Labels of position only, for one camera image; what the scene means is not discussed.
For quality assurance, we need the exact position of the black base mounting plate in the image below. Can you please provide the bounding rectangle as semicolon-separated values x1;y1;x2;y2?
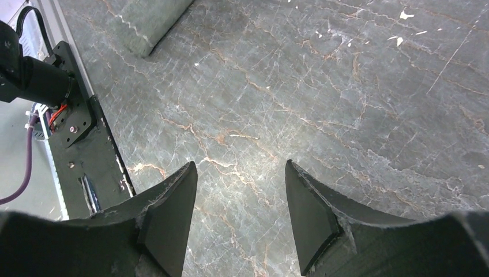
47;41;136;220

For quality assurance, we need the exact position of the grey cloth napkin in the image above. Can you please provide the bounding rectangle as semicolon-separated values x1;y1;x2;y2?
110;0;193;58

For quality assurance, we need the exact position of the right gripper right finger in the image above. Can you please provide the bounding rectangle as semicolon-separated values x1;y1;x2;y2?
285;160;488;276

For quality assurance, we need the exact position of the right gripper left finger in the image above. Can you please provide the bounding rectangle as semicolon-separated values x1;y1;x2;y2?
1;162;198;276

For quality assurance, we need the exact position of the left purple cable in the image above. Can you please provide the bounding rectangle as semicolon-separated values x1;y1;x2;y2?
0;113;39;207

